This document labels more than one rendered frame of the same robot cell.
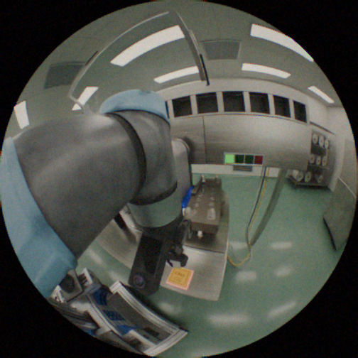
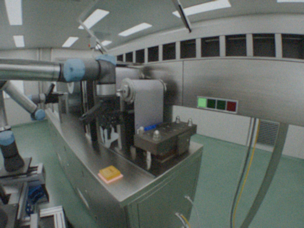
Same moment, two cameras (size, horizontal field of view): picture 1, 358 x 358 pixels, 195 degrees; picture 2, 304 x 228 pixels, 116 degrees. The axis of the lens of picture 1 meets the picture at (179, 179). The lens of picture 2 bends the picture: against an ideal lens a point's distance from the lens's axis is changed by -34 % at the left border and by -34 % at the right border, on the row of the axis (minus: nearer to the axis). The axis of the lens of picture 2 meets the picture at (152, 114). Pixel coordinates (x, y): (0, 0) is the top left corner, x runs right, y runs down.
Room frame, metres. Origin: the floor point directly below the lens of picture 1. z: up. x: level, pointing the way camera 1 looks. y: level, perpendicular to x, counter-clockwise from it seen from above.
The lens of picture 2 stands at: (-0.33, -0.30, 1.30)
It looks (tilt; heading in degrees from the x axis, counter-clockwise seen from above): 13 degrees down; 19
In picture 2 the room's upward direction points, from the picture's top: straight up
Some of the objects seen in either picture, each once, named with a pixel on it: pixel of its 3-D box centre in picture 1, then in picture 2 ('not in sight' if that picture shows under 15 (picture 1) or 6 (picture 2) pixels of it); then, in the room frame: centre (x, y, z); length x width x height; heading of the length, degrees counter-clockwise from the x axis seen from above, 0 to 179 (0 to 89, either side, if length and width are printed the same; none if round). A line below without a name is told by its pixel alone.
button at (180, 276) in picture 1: (180, 276); (109, 173); (0.10, 0.05, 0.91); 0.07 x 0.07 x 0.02; 65
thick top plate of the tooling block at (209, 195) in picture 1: (207, 198); (169, 134); (0.45, -0.14, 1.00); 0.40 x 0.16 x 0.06; 155
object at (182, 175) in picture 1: (182, 181); (149, 111); (0.47, -0.01, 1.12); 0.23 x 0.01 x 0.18; 155
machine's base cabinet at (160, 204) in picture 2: not in sight; (89, 155); (0.83, 0.92, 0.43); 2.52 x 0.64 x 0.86; 65
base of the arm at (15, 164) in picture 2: (62, 280); (12, 159); (-0.09, 0.75, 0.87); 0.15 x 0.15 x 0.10
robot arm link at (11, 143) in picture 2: not in sight; (7, 142); (-0.09, 0.76, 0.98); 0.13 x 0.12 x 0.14; 78
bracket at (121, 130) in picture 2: not in sight; (118, 125); (0.36, 0.14, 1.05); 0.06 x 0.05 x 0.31; 155
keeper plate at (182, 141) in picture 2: (222, 203); (183, 143); (0.43, -0.23, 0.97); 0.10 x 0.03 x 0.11; 155
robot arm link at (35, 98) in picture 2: not in sight; (32, 100); (0.19, 0.83, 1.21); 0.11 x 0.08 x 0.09; 169
